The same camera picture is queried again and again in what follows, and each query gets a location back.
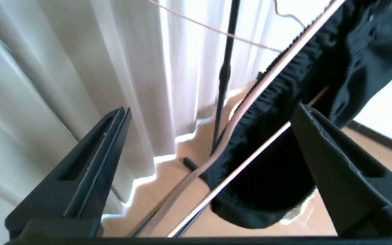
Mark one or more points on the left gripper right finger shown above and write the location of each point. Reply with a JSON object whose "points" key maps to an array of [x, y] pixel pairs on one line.
{"points": [[352, 183]]}

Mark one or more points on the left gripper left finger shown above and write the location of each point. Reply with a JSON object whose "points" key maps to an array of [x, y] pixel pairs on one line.
{"points": [[63, 190]]}

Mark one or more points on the black shorts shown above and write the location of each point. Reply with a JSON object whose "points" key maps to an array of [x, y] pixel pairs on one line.
{"points": [[267, 177]]}

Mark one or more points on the black clothes rack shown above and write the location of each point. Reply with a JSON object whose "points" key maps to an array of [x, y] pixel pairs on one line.
{"points": [[229, 51]]}

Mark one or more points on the beige curtain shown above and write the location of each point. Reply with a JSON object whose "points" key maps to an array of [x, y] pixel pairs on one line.
{"points": [[63, 68]]}

